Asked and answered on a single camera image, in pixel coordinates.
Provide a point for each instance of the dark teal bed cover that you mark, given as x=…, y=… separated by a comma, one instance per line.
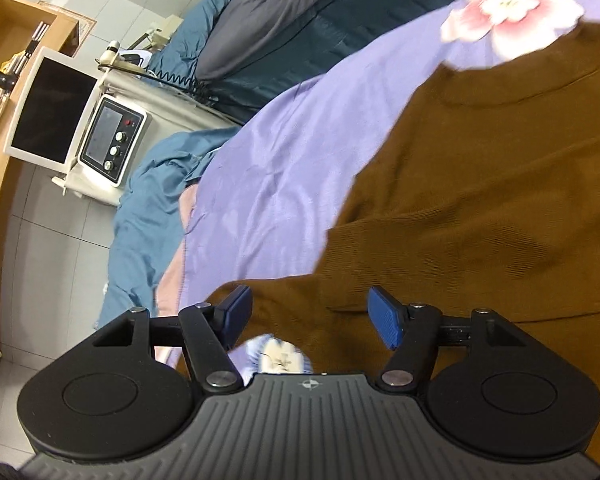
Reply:
x=340, y=25

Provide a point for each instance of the black tool with white cap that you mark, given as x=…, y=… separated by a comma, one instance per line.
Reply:
x=2, y=77

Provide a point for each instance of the wooden desk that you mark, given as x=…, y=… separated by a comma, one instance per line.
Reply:
x=0, y=210

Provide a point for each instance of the white device with knobs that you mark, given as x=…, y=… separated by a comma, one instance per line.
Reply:
x=110, y=140

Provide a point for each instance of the blue duvet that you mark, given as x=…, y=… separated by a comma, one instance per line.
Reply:
x=185, y=35
x=150, y=210

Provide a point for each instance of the white monitor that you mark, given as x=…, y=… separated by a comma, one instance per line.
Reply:
x=50, y=105

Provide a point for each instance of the brown knit sweater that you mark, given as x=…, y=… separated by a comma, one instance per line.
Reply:
x=480, y=185

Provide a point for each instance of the cardboard box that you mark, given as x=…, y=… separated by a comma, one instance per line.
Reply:
x=80, y=30

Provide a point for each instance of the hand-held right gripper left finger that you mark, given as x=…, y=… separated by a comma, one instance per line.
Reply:
x=237, y=310

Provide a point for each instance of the white medical device with screen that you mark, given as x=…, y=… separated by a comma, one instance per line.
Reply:
x=180, y=110

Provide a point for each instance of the white handheld probe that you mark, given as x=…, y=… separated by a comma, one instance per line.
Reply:
x=117, y=55

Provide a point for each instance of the grey blanket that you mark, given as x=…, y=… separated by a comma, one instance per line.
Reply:
x=265, y=15

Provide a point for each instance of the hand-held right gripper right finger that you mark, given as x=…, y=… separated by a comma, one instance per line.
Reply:
x=386, y=317

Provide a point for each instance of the purple floral bed sheet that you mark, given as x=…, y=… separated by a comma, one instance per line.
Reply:
x=280, y=160

